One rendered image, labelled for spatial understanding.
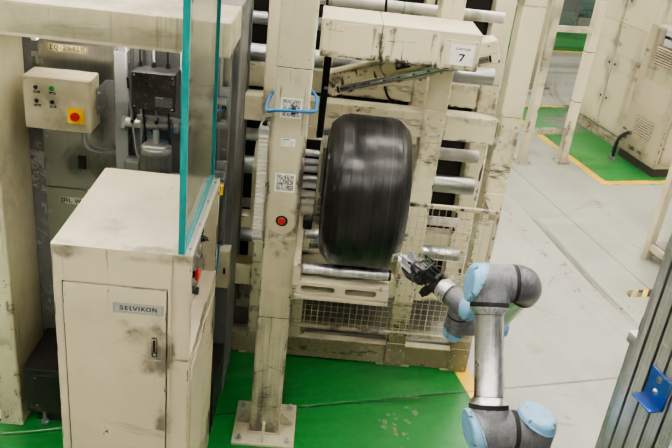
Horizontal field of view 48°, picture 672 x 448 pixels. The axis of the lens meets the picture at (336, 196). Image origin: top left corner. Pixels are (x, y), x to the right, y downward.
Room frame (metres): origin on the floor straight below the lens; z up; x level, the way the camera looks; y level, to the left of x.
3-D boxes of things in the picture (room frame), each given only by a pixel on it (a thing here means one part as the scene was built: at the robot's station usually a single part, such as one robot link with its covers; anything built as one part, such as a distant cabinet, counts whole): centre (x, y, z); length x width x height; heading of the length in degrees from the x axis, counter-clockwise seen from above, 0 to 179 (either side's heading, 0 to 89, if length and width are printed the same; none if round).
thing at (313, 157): (2.98, 0.18, 1.05); 0.20 x 0.15 x 0.30; 92
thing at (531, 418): (1.72, -0.65, 0.88); 0.13 x 0.12 x 0.14; 98
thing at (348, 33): (2.91, -0.17, 1.71); 0.61 x 0.25 x 0.15; 92
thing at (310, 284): (2.47, -0.06, 0.83); 0.36 x 0.09 x 0.06; 92
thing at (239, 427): (2.57, 0.20, 0.02); 0.27 x 0.27 x 0.04; 2
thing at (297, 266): (2.60, 0.12, 0.90); 0.40 x 0.03 x 0.10; 2
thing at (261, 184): (2.54, 0.28, 1.19); 0.05 x 0.04 x 0.48; 2
